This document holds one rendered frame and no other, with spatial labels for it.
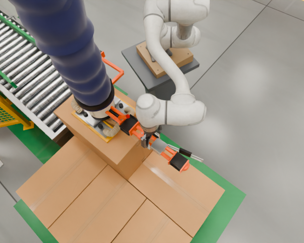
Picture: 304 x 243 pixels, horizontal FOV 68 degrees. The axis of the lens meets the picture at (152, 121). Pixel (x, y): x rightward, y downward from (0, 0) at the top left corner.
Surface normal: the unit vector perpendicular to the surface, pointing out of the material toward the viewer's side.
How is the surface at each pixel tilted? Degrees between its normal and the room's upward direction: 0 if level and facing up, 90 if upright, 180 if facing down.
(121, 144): 0
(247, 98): 0
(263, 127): 0
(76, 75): 79
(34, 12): 106
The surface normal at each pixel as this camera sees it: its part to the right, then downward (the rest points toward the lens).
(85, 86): 0.14, 0.66
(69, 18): 0.66, 0.48
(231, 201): -0.06, -0.46
